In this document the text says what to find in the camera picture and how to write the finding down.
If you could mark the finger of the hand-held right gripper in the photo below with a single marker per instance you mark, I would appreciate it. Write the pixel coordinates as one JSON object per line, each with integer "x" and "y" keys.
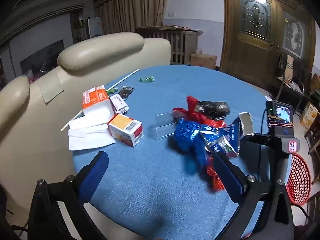
{"x": 261, "y": 139}

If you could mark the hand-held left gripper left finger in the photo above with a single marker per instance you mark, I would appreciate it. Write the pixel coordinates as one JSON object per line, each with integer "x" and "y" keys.
{"x": 98, "y": 166}

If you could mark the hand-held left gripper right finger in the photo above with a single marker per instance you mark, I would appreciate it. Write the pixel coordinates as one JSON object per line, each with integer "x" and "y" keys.
{"x": 226, "y": 176}

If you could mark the silver foil wrapper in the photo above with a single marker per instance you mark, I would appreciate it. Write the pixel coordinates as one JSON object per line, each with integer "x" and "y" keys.
{"x": 246, "y": 123}

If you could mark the blue printed snack packet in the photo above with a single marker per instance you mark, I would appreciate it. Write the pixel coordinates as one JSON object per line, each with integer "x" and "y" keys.
{"x": 225, "y": 137}

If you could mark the orange white carton box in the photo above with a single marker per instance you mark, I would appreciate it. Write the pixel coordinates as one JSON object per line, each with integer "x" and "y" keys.
{"x": 125, "y": 128}

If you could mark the red plastic basket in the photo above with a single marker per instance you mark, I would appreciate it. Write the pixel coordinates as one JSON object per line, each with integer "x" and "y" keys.
{"x": 300, "y": 180}

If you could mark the red plastic bag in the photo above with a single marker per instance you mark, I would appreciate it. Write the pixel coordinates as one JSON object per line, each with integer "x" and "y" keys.
{"x": 192, "y": 110}

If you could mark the clear plastic box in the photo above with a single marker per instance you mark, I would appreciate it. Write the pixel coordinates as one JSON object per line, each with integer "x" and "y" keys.
{"x": 166, "y": 126}

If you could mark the red foil wrapper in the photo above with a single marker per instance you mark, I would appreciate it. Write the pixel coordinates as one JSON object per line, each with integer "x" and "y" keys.
{"x": 215, "y": 182}

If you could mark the orange print carton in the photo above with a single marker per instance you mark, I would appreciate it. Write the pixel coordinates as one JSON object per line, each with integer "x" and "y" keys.
{"x": 308, "y": 116}

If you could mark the wooden chair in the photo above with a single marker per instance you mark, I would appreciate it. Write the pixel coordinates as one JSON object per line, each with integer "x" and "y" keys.
{"x": 313, "y": 132}

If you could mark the white tissue sheets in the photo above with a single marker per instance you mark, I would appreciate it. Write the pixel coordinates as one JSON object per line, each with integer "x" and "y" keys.
{"x": 86, "y": 135}

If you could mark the black plastic bag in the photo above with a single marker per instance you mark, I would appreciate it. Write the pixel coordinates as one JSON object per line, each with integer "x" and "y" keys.
{"x": 215, "y": 108}

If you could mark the black metal chair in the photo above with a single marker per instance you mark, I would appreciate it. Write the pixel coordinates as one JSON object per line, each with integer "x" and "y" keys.
{"x": 300, "y": 80}

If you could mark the blue foil bag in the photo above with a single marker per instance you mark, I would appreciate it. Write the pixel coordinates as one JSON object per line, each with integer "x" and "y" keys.
{"x": 187, "y": 135}

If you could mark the blue tablecloth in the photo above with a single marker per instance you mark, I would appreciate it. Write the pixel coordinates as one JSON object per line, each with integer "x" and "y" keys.
{"x": 150, "y": 192}

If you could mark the striped towel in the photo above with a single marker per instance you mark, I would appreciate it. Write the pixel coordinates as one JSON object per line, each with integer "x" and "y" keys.
{"x": 289, "y": 67}

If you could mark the white barcode box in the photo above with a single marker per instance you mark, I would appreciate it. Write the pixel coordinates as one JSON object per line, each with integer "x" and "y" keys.
{"x": 120, "y": 103}

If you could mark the orange tissue pack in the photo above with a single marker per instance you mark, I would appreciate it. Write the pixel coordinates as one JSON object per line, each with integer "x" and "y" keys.
{"x": 96, "y": 100}

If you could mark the green candy wrapper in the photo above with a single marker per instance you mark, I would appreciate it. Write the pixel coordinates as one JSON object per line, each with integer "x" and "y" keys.
{"x": 112, "y": 90}
{"x": 147, "y": 79}

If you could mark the dark snack packet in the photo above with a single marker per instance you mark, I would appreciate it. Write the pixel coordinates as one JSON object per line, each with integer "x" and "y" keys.
{"x": 126, "y": 92}

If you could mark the thin white stick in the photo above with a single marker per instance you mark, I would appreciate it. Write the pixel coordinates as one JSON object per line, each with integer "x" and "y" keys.
{"x": 122, "y": 80}

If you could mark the cream leather chair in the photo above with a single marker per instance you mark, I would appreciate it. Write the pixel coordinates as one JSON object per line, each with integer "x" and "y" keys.
{"x": 105, "y": 50}
{"x": 15, "y": 130}

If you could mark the cardboard box with red print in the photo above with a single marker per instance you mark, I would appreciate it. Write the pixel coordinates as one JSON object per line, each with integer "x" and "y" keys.
{"x": 203, "y": 60}

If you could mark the wooden double door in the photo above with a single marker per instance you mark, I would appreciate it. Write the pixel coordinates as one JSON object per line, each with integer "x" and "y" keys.
{"x": 257, "y": 35}

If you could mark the dark television screen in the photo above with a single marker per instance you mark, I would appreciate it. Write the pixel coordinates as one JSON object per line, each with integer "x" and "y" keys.
{"x": 42, "y": 57}

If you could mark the wooden radiator cover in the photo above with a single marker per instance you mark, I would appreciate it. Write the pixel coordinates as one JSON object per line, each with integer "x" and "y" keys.
{"x": 180, "y": 45}

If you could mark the white appliance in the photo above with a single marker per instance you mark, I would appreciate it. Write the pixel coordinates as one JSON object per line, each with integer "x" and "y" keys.
{"x": 95, "y": 27}

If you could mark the beige striped curtains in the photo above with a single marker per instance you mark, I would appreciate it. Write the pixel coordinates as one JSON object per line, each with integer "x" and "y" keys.
{"x": 135, "y": 5}

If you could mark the white wall socket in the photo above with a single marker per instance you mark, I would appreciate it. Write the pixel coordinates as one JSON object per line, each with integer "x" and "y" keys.
{"x": 171, "y": 14}

